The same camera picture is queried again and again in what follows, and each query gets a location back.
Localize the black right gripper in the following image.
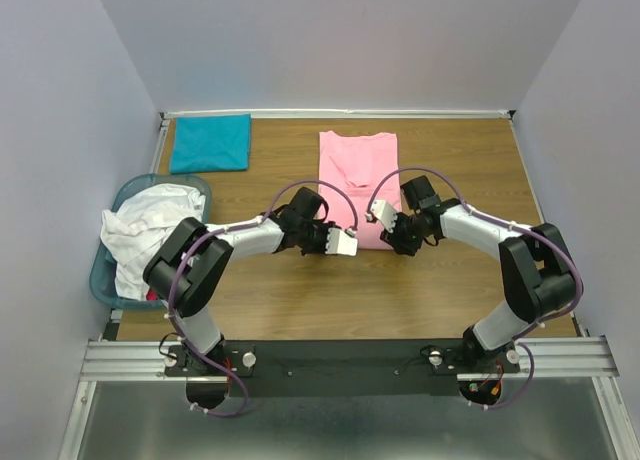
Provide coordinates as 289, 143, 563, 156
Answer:
379, 210, 424, 258

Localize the pink t-shirt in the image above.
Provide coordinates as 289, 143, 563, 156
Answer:
318, 131, 402, 250

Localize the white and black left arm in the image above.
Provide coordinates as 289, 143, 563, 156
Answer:
142, 187, 353, 378

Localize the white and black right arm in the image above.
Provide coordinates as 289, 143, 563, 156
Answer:
366, 176, 583, 372

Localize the folded teal t-shirt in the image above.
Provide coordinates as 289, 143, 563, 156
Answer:
169, 114, 251, 174

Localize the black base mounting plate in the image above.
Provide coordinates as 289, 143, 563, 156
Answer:
163, 339, 520, 412

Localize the white t-shirt in basket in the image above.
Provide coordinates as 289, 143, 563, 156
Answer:
100, 183, 207, 301

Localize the blue plastic laundry basket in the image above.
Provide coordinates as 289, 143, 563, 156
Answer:
89, 174, 212, 311

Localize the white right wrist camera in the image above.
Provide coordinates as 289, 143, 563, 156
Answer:
365, 199, 398, 233

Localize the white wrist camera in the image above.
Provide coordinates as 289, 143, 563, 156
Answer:
365, 199, 398, 233
324, 228, 358, 257

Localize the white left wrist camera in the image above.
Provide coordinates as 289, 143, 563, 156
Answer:
324, 228, 358, 257

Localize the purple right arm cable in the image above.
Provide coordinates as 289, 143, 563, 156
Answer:
367, 167, 585, 411

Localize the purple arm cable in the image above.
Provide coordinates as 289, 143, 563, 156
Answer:
167, 178, 359, 417
367, 167, 585, 411

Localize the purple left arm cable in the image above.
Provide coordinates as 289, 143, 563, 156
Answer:
167, 178, 359, 417

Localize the aluminium front rail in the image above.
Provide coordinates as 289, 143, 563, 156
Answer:
80, 337, 619, 381

